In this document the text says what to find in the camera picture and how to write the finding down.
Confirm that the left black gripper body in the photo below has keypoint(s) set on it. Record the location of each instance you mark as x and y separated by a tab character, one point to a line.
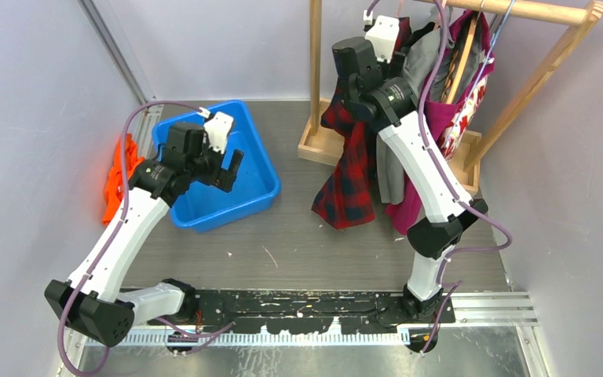
207	167

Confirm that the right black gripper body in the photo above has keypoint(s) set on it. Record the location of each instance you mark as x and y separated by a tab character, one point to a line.
392	73

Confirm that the red plaid skirt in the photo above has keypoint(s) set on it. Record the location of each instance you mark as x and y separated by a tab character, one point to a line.
345	198

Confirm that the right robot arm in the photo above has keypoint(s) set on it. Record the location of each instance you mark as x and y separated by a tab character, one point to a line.
389	107

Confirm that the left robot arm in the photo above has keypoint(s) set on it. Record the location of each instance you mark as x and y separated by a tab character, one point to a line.
90	301

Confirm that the wooden hanger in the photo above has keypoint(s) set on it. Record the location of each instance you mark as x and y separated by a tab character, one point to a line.
458	63

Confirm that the grey garment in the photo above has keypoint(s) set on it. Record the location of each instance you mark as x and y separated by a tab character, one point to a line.
423	46

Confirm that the orange cloth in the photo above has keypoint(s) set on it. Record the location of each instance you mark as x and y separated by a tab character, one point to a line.
113	189

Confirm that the floral white red garment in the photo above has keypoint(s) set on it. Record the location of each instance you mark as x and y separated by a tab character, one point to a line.
449	139

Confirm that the magenta garment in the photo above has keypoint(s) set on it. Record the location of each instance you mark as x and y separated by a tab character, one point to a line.
405	214

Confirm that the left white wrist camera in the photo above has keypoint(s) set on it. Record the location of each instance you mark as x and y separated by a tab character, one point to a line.
218	126

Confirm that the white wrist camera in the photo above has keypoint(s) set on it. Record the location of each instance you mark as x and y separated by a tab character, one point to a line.
382	32
218	126

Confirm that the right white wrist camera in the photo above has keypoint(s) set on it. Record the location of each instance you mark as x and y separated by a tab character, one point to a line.
382	32

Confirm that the blue wire hanger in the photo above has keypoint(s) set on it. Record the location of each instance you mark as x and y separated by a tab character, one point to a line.
494	41

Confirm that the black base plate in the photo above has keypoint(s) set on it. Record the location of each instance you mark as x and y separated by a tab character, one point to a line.
309	318

